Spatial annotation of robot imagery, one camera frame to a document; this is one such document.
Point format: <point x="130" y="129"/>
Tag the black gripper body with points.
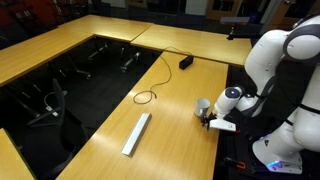
<point x="212" y="117"/>

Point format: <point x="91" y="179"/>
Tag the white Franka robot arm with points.
<point x="266" y="56"/>

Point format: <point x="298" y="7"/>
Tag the white ceramic mug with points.
<point x="202" y="107"/>

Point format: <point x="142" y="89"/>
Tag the red and black clamp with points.
<point x="235" y="162"/>

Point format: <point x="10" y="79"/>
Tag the black rectangular power box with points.
<point x="186" y="62"/>

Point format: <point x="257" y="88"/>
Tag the long silver metal bar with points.
<point x="136" y="134"/>

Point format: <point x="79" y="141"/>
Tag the wooden door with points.
<point x="223" y="8"/>

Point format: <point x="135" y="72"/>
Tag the black chair with metal legs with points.
<point x="78" y="68"/>

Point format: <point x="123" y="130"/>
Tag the large black office chair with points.
<point x="53" y="133"/>

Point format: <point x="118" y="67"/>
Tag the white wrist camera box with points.
<point x="222" y="125"/>

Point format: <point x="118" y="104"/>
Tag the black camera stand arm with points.
<point x="238" y="35"/>

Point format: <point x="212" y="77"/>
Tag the grey flat camera plate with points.
<point x="234" y="20"/>

